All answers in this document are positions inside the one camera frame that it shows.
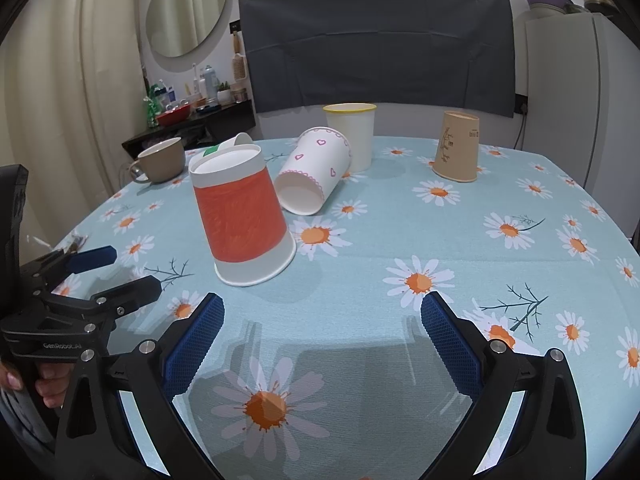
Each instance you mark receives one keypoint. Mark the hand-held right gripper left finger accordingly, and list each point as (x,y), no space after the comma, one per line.
(196,342)

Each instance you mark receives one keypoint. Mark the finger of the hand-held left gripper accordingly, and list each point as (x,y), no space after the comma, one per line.
(92,258)
(132,292)

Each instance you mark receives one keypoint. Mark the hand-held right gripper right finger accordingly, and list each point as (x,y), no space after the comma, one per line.
(450,345)

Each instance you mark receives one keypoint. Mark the orange and white paper cup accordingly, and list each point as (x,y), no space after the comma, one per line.
(240,220)

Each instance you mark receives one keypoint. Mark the white paper cup green mark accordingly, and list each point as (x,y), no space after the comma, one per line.
(241,140)

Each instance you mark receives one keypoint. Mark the brown paper cup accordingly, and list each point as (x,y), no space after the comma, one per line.
(457,150)

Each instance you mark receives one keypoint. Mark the white paper cup pink hearts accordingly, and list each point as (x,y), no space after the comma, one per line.
(317,160)

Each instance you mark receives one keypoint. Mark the white cup with yellow rim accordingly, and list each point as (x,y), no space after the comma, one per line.
(357,135)

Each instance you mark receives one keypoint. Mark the person's left hand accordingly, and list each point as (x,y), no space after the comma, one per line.
(52,385)

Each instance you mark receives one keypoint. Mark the beige ceramic mug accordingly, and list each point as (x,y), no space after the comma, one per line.
(165,160)

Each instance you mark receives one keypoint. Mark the blue daisy print tablecloth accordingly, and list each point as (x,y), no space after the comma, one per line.
(375,245)

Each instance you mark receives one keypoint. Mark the green plastic bottle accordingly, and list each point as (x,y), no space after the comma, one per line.
(151,112)

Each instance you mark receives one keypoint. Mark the red bowl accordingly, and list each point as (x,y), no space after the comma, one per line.
(174,117)

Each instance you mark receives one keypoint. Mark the cream curtain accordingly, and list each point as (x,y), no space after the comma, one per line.
(65,85)

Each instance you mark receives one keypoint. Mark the dark wooden side shelf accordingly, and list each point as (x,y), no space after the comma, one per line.
(225,120)

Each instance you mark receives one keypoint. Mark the small potted plant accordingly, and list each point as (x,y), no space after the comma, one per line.
(224,94)

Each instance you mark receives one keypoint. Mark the grey spray bottle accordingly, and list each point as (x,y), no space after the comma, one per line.
(209,82)

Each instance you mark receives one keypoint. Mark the wooden hair brush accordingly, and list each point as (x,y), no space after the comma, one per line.
(239,62)

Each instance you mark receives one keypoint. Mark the white refrigerator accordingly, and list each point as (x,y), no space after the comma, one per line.
(560,85)

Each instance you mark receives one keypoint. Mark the dark grey cloth cover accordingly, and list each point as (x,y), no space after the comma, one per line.
(375,45)

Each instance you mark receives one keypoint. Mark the black wall socket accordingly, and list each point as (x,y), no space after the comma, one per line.
(522,104)

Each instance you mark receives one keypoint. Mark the oval wall mirror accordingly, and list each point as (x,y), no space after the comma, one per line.
(187,10)

